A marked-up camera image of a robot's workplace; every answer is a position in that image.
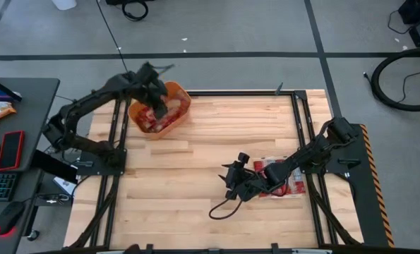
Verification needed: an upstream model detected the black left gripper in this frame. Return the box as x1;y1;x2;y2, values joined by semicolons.
135;61;171;121

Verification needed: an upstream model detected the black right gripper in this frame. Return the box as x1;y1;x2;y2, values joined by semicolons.
218;160;268;203

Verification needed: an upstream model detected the red popcorn bag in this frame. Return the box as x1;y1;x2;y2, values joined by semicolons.
156;112;182;132
136;105;161;134
165;94;191;117

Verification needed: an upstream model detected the orange plastic basket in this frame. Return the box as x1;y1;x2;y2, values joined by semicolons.
127;80;193;141

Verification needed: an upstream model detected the pile of red packets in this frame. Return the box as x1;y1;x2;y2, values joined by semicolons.
252;157;307;200

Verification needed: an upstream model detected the black desk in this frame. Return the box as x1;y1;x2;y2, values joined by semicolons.
0;77;61;173

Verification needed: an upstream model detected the white container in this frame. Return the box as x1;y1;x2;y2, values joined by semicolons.
50;0;78;11

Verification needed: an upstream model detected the red smartphone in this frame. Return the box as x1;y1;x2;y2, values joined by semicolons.
0;130;25;172

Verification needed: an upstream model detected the black computer mouse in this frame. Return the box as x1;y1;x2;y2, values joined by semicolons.
0;200;27;237

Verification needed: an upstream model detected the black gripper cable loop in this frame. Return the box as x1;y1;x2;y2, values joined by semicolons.
208;197;245;221

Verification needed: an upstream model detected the thin black floor cable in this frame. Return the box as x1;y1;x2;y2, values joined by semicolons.
95;0;131;74

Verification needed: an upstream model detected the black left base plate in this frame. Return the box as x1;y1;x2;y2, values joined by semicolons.
75;147;128;177

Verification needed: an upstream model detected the black hazard-striped base plate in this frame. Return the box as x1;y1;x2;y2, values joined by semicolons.
321;123;397;248

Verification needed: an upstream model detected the black hose ring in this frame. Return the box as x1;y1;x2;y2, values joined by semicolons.
370;47;420;113

